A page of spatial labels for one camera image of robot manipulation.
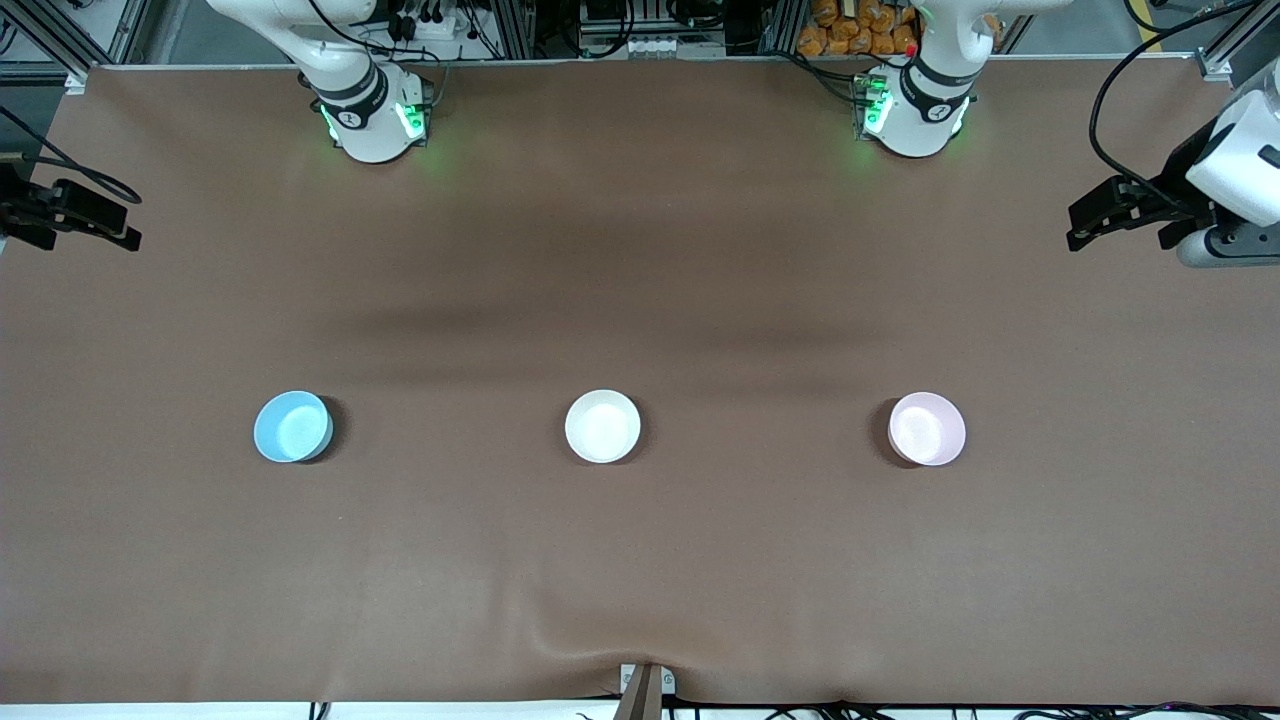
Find pink bowl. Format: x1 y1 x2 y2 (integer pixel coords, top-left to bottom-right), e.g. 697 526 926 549
888 391 967 468

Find blue bowl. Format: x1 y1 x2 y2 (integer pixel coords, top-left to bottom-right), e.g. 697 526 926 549
253 390 334 464

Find white bowl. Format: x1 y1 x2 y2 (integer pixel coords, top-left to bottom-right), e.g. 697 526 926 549
564 389 642 465

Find pile of orange objects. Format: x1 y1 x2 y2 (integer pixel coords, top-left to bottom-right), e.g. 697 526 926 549
797 0 921 58

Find white power strip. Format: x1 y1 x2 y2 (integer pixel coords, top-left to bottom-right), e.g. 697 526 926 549
385 8 476 47

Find brown table cloth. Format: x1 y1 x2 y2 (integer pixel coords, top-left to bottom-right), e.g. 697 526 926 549
0 55 1280 706

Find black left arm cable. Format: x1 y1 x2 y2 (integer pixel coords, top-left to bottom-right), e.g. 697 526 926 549
1088 0 1266 206

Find aluminium frame post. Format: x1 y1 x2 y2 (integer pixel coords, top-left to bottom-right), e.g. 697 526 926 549
10 0 101 93
495 0 537 59
760 0 807 56
1195 0 1280 83

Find grey metal clamp bracket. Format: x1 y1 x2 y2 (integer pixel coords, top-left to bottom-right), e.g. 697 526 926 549
619 663 676 720

